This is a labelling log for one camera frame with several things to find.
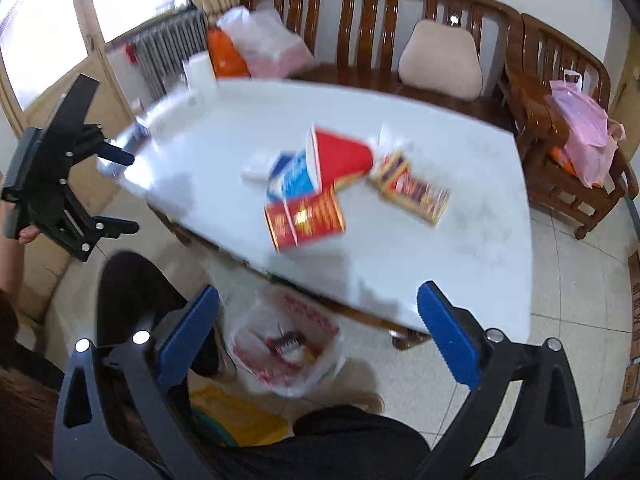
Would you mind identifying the white red plastic bag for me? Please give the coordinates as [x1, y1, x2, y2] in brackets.
[229, 287, 346, 399]

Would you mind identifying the person's leg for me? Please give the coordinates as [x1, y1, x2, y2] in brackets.
[96, 252, 222, 377]
[220, 404, 432, 480]

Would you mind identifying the wooden window door frame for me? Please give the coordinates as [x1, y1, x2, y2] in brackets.
[0, 0, 193, 128]

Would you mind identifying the person's right leg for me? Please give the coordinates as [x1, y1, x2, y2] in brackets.
[220, 404, 432, 480]

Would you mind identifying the pink plastic bag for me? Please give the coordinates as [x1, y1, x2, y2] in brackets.
[548, 71, 627, 189]

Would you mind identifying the grey radiator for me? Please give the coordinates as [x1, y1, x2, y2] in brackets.
[130, 9, 211, 102]

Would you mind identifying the orange bag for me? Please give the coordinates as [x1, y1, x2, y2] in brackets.
[207, 28, 250, 79]

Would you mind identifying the small white paper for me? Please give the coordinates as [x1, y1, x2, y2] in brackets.
[241, 155, 281, 184]

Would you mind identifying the purple gold snack packet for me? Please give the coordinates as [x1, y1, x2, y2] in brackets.
[369, 149, 452, 229]

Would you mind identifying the cardboard box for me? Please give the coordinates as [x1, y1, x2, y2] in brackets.
[607, 360, 640, 440]
[626, 251, 640, 361]

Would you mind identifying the translucent white plastic bag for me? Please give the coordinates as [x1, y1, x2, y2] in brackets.
[217, 6, 317, 80]

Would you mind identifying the orange packet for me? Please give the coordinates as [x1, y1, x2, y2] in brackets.
[549, 146, 577, 173]

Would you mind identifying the white paper roll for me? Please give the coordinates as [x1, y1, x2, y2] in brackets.
[182, 52, 219, 92]

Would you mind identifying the yellow plastic bag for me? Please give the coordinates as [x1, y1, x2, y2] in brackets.
[189, 384, 292, 448]

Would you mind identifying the red paper cup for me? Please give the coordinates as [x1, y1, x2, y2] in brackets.
[306, 124, 376, 195]

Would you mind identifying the beige seat cushion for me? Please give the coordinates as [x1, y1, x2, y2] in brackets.
[15, 220, 74, 324]

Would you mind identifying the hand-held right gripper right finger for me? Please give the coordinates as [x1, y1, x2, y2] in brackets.
[416, 281, 586, 480]

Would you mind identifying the blue white carton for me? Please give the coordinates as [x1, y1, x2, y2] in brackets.
[265, 151, 321, 202]

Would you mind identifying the person's left leg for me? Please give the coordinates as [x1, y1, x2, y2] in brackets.
[96, 252, 222, 377]

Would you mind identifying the wooden armchair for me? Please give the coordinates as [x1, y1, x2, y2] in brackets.
[504, 12, 640, 241]

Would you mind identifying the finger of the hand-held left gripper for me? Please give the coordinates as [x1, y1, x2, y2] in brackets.
[96, 138, 136, 167]
[91, 216, 141, 239]

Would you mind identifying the wooden slatted bench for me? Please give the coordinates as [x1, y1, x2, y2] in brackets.
[239, 0, 522, 128]

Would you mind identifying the red gold cylindrical can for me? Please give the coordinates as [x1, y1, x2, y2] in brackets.
[263, 189, 347, 254]

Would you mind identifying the beige slipper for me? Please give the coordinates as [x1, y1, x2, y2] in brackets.
[327, 385, 386, 415]

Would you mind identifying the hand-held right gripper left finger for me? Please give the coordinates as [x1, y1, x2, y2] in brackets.
[52, 284, 223, 480]

